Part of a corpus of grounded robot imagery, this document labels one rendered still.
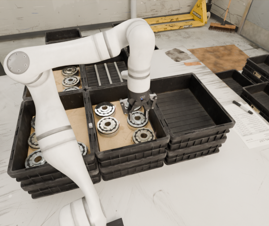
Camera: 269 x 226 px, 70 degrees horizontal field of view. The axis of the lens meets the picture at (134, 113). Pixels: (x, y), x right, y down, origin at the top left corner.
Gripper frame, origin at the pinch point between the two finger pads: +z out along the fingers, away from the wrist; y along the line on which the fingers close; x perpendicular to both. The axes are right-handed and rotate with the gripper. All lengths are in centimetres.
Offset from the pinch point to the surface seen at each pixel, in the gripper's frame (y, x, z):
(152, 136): 6.5, -0.6, 14.6
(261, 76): 152, 73, 59
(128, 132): -2.6, 6.5, 17.4
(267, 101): 135, 43, 62
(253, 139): 64, -6, 30
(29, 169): -41.2, -8.2, 7.4
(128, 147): -6.2, -8.6, 7.4
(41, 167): -37.5, -8.2, 7.4
